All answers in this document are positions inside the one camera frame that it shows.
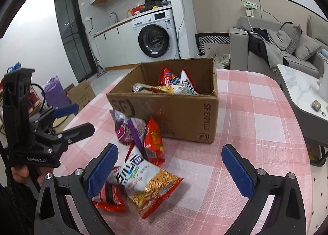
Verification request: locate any yellow bottle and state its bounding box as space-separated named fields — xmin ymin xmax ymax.
xmin=126 ymin=8 xmax=133 ymax=18

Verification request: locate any cardboard SF Express box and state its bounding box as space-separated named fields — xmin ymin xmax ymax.
xmin=107 ymin=58 xmax=219 ymax=144

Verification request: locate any grey cushion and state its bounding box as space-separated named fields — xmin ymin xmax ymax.
xmin=294 ymin=34 xmax=322 ymax=61

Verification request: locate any white washing machine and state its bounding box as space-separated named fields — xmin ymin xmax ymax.
xmin=132 ymin=9 xmax=180 ymax=63

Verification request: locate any grey sofa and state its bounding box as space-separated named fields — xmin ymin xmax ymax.
xmin=229 ymin=17 xmax=327 ymax=79

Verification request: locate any black patterned chair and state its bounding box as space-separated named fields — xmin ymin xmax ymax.
xmin=195 ymin=32 xmax=230 ymax=56

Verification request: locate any pink checkered tablecloth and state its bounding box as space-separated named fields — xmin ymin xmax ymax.
xmin=53 ymin=68 xmax=314 ymax=235

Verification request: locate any white marble coffee table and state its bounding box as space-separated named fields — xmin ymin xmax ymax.
xmin=276 ymin=65 xmax=328 ymax=147

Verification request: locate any black glass door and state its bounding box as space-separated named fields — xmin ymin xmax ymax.
xmin=55 ymin=0 xmax=97 ymax=82

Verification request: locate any small red snack pack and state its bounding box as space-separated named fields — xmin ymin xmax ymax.
xmin=92 ymin=182 xmax=126 ymax=213

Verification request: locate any wall power strip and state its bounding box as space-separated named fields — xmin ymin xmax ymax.
xmin=244 ymin=1 xmax=257 ymax=17

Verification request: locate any orange red snack bag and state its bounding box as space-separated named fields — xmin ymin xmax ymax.
xmin=144 ymin=117 xmax=165 ymax=167

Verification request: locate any small cardboard box on floor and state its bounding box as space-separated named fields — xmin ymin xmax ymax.
xmin=67 ymin=80 xmax=96 ymax=111

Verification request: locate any white noodle snack bag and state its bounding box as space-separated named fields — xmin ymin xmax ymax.
xmin=108 ymin=146 xmax=183 ymax=219

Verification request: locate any person's left hand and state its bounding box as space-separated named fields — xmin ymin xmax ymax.
xmin=11 ymin=165 xmax=54 ymax=187

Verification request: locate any purple plastic bag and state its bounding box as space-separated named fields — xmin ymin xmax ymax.
xmin=42 ymin=75 xmax=70 ymax=108

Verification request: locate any white red-edged snack bag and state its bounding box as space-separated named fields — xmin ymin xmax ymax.
xmin=180 ymin=70 xmax=198 ymax=95

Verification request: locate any purple snack bag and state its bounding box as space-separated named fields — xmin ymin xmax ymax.
xmin=109 ymin=110 xmax=146 ymax=154

